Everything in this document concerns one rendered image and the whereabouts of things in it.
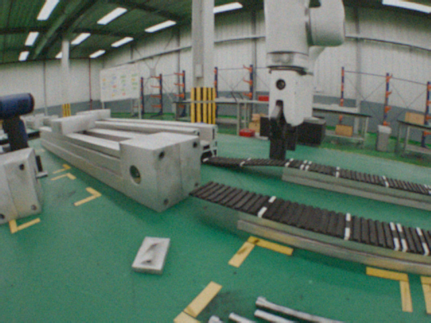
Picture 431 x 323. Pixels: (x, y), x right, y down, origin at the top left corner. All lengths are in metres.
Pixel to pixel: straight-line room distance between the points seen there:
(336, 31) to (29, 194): 0.57
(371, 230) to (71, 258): 0.34
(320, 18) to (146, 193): 0.40
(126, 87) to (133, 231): 6.05
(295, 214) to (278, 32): 0.30
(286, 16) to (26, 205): 0.54
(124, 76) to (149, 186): 6.08
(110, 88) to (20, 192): 6.34
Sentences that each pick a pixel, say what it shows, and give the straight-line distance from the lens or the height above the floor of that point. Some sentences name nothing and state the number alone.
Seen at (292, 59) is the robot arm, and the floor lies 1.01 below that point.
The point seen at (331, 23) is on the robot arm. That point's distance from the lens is 0.40.
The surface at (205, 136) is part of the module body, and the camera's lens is 0.55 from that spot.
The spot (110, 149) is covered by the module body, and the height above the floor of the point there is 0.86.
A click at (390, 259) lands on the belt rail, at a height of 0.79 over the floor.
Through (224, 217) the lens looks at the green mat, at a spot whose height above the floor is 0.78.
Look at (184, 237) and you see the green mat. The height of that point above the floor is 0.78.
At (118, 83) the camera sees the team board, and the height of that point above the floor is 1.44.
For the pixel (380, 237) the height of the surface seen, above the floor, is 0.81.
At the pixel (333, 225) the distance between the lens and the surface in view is 0.25.
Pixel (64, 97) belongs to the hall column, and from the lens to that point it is 10.66.
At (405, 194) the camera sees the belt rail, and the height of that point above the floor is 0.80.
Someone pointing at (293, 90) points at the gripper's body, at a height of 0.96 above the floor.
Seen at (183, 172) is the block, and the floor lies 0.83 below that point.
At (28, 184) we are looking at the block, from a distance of 0.38.
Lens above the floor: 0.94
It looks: 18 degrees down
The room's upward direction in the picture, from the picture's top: straight up
